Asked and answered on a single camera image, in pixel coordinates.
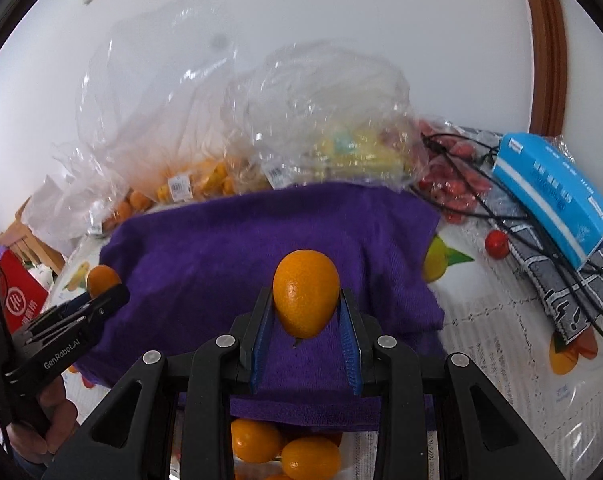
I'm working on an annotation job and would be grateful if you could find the person's left hand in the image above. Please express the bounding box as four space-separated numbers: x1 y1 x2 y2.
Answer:
6 375 81 467

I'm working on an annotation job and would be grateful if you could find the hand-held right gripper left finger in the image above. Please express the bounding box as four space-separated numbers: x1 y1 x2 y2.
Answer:
42 287 277 480

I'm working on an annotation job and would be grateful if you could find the round orange mandarin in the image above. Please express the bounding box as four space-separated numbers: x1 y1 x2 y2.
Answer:
86 265 122 301

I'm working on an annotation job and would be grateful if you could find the metal wire rack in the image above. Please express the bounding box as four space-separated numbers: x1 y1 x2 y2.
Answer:
421 130 603 348

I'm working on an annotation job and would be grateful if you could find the clear bag of yellow fruit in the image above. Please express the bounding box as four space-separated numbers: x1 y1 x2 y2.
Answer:
222 40 429 193

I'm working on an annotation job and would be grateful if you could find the red cardboard box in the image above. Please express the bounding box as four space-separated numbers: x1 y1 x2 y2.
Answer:
0 250 50 335

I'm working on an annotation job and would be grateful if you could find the small red hawthorn fruit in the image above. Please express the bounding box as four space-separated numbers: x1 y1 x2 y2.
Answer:
485 231 509 258

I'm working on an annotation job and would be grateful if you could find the clear bag of kumquats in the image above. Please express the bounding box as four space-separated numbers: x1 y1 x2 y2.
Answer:
76 0 262 206

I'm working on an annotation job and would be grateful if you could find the brown wooden door frame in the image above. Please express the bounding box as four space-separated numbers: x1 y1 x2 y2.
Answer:
516 0 568 136

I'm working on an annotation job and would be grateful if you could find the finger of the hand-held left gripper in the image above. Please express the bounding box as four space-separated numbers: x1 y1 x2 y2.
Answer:
79 284 131 329

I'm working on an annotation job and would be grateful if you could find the blue tissue box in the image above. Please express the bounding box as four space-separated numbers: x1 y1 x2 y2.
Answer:
492 132 603 271

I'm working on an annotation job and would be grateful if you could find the purple towel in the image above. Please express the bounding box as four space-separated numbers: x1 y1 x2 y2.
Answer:
69 182 447 433

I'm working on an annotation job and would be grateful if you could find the clear bag of mandarins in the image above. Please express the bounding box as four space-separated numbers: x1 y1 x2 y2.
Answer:
22 145 152 238

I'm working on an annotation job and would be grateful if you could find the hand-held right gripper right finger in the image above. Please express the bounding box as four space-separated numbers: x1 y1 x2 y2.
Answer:
334 287 567 480

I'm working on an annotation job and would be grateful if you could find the clear bag of red fruit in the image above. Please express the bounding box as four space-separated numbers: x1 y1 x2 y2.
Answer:
411 117 493 224

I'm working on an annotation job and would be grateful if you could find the wooden chair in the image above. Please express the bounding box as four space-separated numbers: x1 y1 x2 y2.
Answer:
0 197 67 277

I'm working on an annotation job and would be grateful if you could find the oval orange kumquat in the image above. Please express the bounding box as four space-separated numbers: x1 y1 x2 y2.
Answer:
273 249 341 339
280 436 342 480
230 418 283 464

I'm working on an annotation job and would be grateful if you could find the grey patterned cloth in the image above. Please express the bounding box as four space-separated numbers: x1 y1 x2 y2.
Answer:
451 125 603 346

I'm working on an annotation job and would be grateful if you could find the fruit-print white tablecloth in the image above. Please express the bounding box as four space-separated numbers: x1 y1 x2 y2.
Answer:
46 195 603 480

